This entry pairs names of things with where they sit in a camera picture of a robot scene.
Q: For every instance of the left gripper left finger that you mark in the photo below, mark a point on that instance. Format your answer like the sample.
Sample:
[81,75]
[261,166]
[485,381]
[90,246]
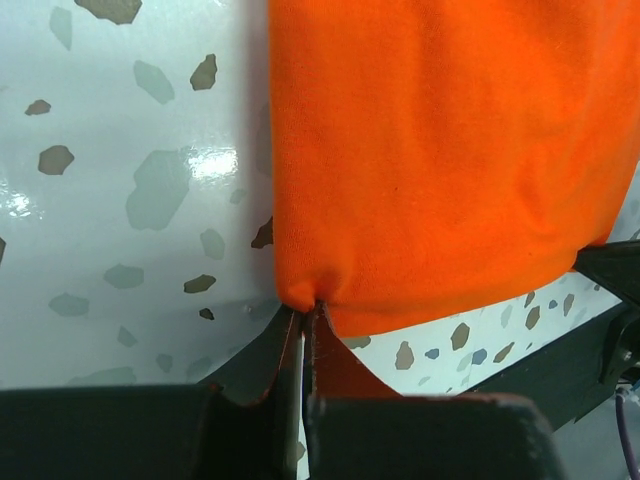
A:
[239,422]

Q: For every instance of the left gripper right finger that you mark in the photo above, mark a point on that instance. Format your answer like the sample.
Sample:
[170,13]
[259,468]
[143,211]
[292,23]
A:
[357,427]

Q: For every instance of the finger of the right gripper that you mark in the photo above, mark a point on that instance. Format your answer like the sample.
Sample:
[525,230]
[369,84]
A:
[614,267]

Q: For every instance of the orange t shirt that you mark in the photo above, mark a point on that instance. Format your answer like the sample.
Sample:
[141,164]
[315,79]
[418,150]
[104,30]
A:
[440,159]

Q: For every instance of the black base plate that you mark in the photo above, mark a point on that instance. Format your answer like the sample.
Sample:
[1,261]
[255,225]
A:
[574,374]

